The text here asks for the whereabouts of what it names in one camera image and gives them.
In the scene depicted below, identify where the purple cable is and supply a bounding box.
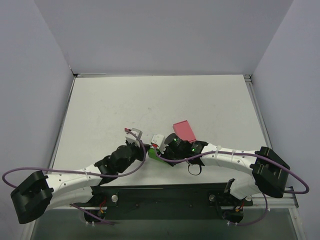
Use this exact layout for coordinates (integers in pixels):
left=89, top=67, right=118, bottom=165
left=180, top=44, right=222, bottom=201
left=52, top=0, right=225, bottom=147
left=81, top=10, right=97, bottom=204
left=1, top=127, right=147, bottom=189
left=154, top=147, right=310, bottom=195

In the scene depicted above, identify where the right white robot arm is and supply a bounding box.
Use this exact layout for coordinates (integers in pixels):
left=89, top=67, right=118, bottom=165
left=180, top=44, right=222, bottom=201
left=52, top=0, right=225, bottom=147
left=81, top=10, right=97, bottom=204
left=160, top=133, right=290, bottom=200

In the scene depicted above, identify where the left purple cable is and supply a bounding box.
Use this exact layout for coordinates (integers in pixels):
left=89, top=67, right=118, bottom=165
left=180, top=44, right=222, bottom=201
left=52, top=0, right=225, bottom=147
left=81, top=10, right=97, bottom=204
left=1, top=127, right=147, bottom=189

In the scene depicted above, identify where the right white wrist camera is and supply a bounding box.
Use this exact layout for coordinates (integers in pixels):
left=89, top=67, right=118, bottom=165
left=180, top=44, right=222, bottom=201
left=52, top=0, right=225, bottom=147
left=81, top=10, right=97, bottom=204
left=150, top=134, right=170, bottom=154

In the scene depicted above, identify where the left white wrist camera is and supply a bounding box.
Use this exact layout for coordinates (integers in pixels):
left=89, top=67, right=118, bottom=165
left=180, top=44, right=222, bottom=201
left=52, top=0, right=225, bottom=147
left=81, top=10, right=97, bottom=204
left=124, top=128, right=143, bottom=148

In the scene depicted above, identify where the green paper box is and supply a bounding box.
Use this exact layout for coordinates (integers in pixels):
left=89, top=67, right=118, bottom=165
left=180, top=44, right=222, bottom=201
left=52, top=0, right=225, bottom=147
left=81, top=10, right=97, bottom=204
left=147, top=148, right=173, bottom=167

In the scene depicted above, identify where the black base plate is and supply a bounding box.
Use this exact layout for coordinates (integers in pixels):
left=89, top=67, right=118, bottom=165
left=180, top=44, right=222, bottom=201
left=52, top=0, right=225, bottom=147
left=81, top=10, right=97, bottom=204
left=75, top=183, right=253, bottom=221

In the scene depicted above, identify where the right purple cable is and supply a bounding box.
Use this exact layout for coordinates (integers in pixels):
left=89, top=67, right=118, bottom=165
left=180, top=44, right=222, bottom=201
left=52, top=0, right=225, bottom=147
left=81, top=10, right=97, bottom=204
left=154, top=147, right=310, bottom=195

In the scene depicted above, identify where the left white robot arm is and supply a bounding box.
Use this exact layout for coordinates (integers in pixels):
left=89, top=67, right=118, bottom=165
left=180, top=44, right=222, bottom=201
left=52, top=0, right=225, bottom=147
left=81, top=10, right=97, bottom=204
left=10, top=143, right=150, bottom=224

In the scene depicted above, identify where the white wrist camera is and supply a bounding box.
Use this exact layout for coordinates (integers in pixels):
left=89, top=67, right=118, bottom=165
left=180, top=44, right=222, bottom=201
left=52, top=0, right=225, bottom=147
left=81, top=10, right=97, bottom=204
left=124, top=128, right=143, bottom=148
left=150, top=134, right=170, bottom=154

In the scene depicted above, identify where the pink paper box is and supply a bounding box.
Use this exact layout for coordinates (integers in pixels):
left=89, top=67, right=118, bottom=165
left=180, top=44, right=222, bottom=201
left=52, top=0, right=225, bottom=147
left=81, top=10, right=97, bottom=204
left=172, top=120, right=197, bottom=143

